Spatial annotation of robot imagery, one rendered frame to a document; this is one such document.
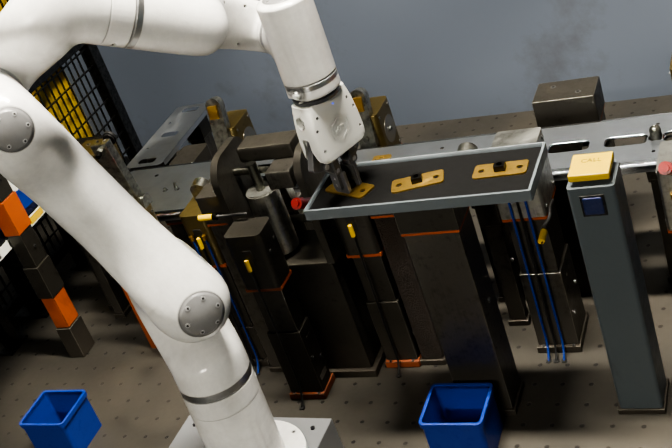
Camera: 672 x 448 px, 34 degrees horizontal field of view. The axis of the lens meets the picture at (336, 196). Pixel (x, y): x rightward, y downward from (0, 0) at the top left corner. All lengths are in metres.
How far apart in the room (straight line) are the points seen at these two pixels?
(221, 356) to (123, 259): 0.24
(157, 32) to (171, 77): 2.88
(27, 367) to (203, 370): 0.97
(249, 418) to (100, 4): 0.69
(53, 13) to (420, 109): 2.70
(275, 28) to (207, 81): 2.73
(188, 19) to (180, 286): 0.37
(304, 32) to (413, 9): 2.27
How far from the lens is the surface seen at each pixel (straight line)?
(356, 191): 1.75
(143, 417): 2.29
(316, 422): 1.92
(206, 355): 1.72
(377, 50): 3.99
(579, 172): 1.64
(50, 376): 2.56
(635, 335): 1.79
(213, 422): 1.77
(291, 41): 1.62
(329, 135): 1.69
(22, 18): 1.49
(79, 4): 1.49
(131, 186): 2.21
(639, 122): 2.07
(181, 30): 1.54
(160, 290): 1.59
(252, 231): 1.93
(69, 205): 1.55
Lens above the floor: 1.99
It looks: 28 degrees down
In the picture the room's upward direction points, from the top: 20 degrees counter-clockwise
